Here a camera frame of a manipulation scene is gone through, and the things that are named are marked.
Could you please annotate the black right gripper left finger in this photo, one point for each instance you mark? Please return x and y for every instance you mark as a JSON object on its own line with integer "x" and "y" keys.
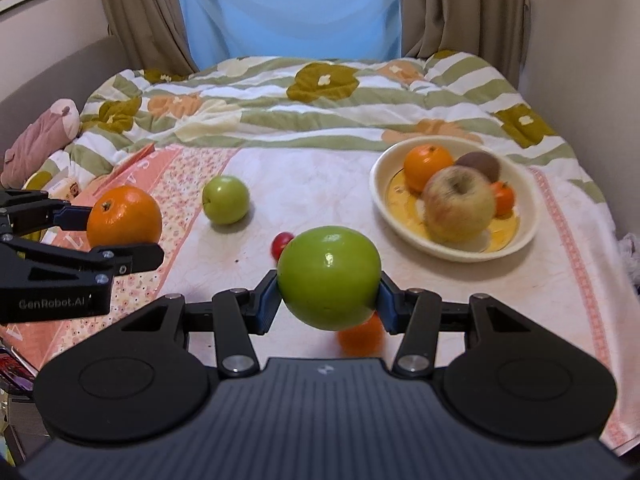
{"x": 153, "y": 371}

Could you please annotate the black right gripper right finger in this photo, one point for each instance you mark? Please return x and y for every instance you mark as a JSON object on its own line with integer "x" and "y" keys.
{"x": 496, "y": 371}

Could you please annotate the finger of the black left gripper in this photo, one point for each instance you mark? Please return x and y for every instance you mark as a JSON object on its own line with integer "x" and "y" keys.
{"x": 24, "y": 212}
{"x": 122, "y": 260}

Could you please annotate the large orange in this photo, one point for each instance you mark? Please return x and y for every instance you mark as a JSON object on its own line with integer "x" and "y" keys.
{"x": 124, "y": 216}

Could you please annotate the green apple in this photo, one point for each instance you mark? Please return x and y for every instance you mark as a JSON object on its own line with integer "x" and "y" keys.
{"x": 225, "y": 200}
{"x": 328, "y": 277}

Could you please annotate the small tangerine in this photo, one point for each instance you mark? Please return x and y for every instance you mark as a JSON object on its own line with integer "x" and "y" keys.
{"x": 366, "y": 339}
{"x": 504, "y": 198}

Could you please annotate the red oval tomato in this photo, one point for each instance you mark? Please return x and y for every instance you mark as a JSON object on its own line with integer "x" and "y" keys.
{"x": 279, "y": 243}

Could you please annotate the pink plush toy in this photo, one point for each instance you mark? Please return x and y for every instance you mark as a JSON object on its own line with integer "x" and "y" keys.
{"x": 53, "y": 130}

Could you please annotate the white pink floral towel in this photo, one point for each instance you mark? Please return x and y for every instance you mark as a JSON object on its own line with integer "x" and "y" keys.
{"x": 569, "y": 279}

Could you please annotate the small tangerine in bowl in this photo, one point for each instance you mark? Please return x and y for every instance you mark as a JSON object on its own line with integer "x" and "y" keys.
{"x": 504, "y": 198}

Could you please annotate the red yellow apple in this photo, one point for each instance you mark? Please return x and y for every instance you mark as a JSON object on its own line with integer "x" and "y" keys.
{"x": 458, "y": 204}

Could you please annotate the cream oval bowl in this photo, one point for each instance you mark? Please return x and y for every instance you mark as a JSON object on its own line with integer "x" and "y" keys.
{"x": 504, "y": 237}

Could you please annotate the striped floral quilt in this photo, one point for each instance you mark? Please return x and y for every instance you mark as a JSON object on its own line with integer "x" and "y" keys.
{"x": 273, "y": 102}

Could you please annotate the brown kiwi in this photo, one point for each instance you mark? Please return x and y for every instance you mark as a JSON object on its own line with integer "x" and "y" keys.
{"x": 483, "y": 162}

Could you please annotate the orange in bowl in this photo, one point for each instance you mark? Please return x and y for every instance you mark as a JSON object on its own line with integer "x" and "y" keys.
{"x": 422, "y": 163}

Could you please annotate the beige left curtain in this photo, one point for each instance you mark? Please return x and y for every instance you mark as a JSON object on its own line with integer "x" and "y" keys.
{"x": 152, "y": 33}

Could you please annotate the beige curtain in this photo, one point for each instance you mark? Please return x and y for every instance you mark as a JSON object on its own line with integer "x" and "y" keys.
{"x": 496, "y": 30}
{"x": 152, "y": 33}

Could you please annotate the blue window cloth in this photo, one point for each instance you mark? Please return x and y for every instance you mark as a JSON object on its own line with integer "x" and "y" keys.
{"x": 351, "y": 29}

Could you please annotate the beige right curtain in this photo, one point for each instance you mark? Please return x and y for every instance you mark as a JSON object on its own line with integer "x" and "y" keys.
{"x": 496, "y": 30}

